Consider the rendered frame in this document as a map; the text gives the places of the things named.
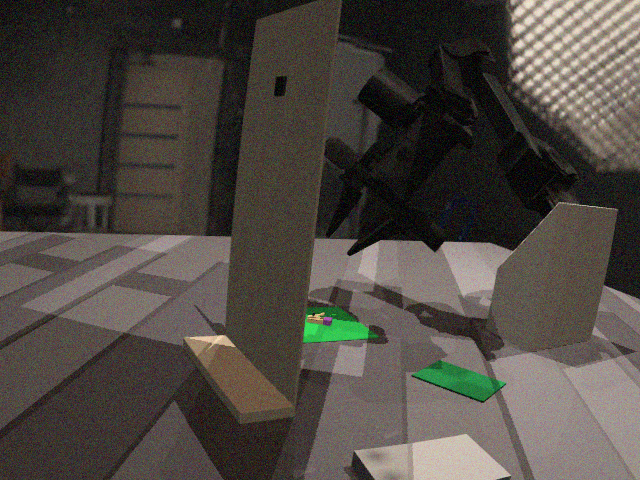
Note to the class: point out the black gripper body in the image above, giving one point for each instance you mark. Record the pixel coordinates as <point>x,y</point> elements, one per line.
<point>404,167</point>

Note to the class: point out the green square marker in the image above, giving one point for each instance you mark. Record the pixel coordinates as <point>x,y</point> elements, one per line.
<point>344,327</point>

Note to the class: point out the beige panel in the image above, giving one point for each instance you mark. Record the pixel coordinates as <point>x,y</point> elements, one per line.
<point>255,367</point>

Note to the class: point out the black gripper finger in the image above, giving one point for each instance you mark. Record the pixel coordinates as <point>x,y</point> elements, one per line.
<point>349,197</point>
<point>384,227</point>

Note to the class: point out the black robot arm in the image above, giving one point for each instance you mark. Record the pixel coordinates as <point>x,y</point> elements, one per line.
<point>443,114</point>

